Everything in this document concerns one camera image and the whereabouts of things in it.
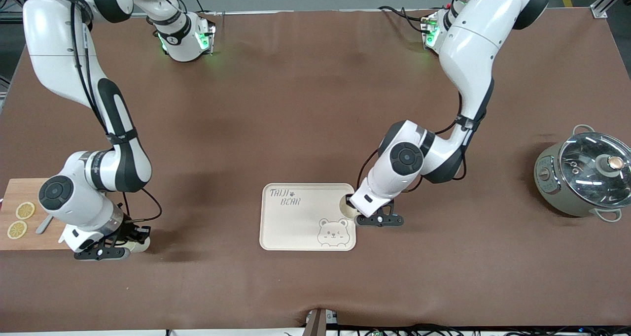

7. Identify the beige bear print tray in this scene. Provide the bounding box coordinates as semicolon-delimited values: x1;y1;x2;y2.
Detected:
259;183;356;252

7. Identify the grey table edge bracket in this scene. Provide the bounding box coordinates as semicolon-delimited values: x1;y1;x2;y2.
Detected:
305;308;339;336

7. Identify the green electric cooking pot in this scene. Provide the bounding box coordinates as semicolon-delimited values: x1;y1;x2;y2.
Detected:
534;124;631;223

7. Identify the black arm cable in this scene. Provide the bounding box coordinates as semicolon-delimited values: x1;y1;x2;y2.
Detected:
71;0;164;223
356;92;469;194

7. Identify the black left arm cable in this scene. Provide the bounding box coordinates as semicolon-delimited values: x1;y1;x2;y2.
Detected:
356;92;469;194

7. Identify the brown table cover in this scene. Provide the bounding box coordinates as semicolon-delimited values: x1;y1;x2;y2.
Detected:
0;8;631;333

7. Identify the glass pot lid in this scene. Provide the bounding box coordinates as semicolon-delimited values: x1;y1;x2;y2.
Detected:
558;132;631;209

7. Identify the wooden cutting board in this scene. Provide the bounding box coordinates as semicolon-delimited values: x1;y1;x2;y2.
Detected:
0;178;79;251

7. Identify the white IKEA cup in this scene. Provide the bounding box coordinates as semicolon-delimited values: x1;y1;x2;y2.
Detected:
118;237;151;254
339;193;361;221

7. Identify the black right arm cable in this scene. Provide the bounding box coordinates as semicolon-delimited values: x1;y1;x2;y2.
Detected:
71;0;164;223

